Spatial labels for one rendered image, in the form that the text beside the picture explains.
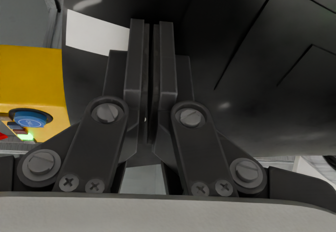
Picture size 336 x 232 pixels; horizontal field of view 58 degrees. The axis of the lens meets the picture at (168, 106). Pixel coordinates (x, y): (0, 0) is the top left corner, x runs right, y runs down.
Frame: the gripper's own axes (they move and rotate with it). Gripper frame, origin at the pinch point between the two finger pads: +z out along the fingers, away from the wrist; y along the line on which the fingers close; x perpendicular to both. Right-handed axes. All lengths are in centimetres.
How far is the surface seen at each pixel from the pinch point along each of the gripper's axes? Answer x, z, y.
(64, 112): -23.8, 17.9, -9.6
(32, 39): -56, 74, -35
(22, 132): -30.8, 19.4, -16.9
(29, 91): -21.6, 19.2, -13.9
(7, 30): -55, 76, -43
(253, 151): -8.2, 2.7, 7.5
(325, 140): -5.8, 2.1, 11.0
